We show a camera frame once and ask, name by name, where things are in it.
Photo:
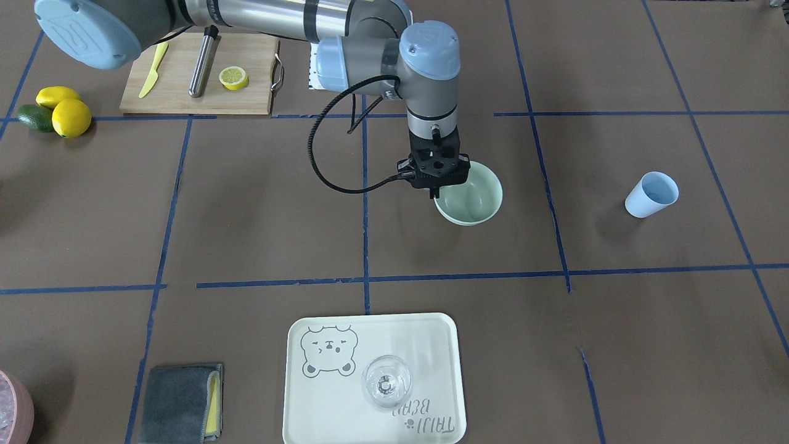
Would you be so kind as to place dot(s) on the light blue cup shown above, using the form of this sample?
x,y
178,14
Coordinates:
x,y
655,191

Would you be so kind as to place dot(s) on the silver metal cylinder tool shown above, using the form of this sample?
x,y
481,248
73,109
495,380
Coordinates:
x,y
202,65

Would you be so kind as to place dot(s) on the dark grey folded cloth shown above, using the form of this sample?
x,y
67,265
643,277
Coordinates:
x,y
183,404

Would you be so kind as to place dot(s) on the green lime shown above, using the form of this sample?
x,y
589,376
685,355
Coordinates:
x,y
36,117

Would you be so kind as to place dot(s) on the clear wine glass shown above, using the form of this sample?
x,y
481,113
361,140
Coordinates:
x,y
387,382

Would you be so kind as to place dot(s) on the clear ice cubes pile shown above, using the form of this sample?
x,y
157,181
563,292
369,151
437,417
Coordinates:
x,y
8,405

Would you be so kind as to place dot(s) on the yellow plastic knife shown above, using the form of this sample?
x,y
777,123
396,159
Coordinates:
x,y
152,75

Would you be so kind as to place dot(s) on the cream bear tray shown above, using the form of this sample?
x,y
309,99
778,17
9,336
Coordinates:
x,y
324,401

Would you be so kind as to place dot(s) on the pink bowl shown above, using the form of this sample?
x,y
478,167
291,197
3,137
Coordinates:
x,y
24,418

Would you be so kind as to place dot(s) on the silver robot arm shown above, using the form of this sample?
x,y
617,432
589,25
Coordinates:
x,y
374,48

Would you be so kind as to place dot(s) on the yellow lemon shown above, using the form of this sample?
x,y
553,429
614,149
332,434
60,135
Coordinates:
x,y
49,97
71,118

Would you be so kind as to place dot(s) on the mint green bowl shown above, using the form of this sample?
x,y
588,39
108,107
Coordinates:
x,y
473,202

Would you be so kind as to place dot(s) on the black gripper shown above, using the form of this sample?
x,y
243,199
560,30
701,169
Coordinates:
x,y
465,166

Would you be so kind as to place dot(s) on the lemon slice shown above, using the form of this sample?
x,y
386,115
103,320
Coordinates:
x,y
233,78

